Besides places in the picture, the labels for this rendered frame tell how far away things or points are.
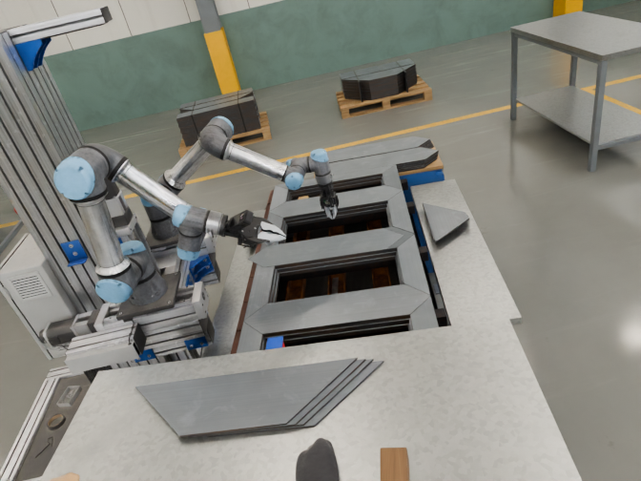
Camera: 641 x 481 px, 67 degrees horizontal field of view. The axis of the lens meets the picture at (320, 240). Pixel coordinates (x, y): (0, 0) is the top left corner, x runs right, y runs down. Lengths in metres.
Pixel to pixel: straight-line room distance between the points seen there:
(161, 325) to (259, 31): 7.38
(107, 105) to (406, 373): 8.68
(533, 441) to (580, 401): 1.47
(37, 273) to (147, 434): 0.96
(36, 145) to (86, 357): 0.79
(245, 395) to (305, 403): 0.18
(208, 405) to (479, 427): 0.71
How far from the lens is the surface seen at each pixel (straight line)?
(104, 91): 9.56
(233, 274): 2.62
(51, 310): 2.32
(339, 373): 1.39
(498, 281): 2.15
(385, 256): 2.19
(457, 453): 1.24
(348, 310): 1.88
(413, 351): 1.44
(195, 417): 1.43
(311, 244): 2.31
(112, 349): 2.02
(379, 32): 9.23
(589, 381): 2.82
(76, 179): 1.62
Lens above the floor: 2.09
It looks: 32 degrees down
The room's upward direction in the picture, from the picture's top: 13 degrees counter-clockwise
